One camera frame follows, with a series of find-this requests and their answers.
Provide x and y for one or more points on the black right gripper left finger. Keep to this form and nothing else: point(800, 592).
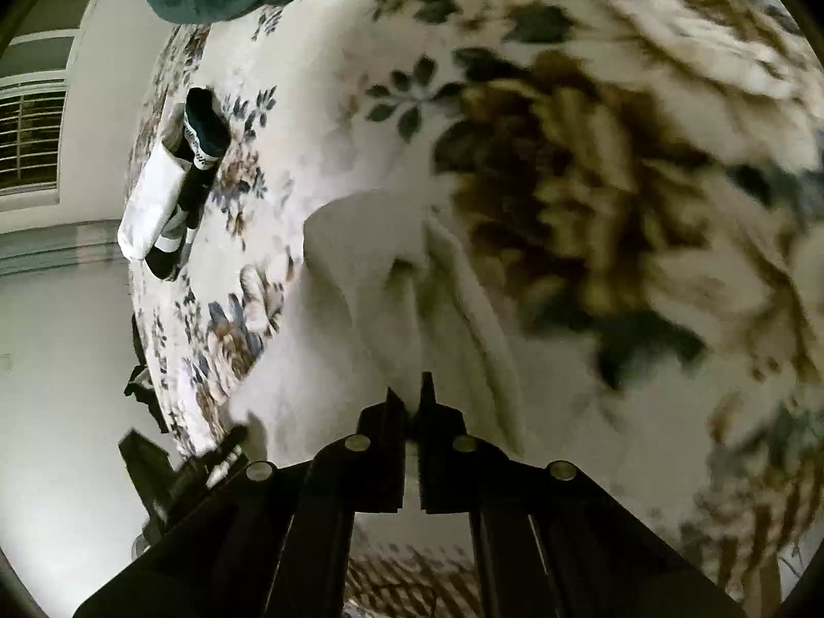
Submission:
point(274, 541)

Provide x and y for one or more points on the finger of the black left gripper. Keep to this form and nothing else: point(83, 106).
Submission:
point(152, 475)
point(195, 472)

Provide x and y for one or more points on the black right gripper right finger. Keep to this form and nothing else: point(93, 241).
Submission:
point(548, 541)

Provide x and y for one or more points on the white small garment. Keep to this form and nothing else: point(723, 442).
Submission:
point(386, 295)

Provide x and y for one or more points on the beige folded sock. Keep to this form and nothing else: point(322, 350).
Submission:
point(152, 202)

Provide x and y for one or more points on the dark striped sock pile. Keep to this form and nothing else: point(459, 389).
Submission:
point(205, 140)

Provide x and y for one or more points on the barred window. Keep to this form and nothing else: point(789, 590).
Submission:
point(31, 116)

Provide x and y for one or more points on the floral bed blanket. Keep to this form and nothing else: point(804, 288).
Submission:
point(636, 183)

